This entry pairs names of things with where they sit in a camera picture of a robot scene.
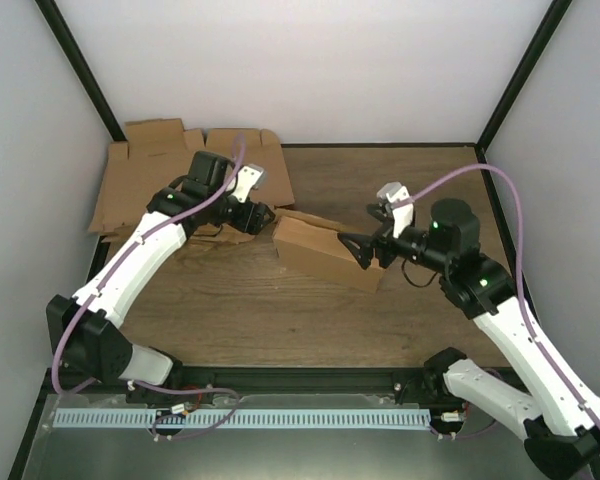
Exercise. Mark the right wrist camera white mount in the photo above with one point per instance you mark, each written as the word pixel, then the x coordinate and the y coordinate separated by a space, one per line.
pixel 394 198

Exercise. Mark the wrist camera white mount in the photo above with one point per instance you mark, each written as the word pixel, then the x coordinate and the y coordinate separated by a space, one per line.
pixel 249 177
pixel 394 198

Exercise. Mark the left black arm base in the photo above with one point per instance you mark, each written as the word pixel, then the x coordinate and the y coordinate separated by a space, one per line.
pixel 180 379

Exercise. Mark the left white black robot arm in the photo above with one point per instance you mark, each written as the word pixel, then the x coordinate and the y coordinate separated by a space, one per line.
pixel 85 328

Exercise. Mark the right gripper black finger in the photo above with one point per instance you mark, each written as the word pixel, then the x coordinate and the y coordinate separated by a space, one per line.
pixel 362 247
pixel 381 212

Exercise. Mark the brown cardboard box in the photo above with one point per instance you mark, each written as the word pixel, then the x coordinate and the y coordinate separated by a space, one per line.
pixel 309 244

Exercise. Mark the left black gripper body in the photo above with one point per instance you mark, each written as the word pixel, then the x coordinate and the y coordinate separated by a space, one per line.
pixel 245 224

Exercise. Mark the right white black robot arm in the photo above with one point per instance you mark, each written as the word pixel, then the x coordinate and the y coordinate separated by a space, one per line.
pixel 557 416

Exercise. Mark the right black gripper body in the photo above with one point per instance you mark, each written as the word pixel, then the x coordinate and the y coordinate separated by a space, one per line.
pixel 430 257

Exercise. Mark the light blue slotted cable duct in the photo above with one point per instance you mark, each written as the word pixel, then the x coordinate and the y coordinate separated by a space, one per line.
pixel 127 418

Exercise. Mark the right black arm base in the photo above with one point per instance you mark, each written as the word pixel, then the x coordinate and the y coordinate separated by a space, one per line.
pixel 426 385

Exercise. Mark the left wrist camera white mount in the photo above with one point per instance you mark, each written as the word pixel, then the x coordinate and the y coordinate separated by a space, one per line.
pixel 249 177

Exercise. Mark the grey metal base plate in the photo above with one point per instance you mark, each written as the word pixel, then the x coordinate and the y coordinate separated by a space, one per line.
pixel 479 452

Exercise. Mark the black aluminium frame rail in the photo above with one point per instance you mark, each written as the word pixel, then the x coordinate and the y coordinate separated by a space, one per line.
pixel 286 380

